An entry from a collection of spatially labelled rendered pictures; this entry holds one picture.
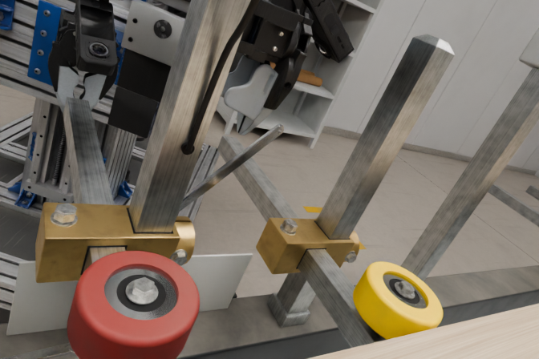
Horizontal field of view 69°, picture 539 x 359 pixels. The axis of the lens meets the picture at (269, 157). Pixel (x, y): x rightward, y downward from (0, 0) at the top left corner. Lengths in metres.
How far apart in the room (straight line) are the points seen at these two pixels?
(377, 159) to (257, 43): 0.19
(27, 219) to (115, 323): 1.20
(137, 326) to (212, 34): 0.21
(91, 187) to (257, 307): 0.30
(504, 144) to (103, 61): 0.58
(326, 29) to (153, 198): 0.26
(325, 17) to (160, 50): 0.42
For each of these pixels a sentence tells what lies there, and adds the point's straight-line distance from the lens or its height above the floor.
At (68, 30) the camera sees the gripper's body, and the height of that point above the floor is 0.96.
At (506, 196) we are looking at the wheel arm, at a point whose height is 0.82.
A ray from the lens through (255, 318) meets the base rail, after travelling 0.60.
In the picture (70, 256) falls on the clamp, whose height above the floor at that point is 0.85.
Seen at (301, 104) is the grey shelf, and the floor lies 0.26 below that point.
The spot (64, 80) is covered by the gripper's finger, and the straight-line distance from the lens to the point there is 0.64.
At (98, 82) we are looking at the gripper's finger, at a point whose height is 0.89.
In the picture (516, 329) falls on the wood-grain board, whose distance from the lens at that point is 0.51.
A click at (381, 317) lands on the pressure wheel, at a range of 0.40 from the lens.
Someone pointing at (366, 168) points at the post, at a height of 0.97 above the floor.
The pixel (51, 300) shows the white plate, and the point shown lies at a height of 0.75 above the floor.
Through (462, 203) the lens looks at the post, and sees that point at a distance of 0.71.
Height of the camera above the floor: 1.11
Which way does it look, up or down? 22 degrees down
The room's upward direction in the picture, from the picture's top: 24 degrees clockwise
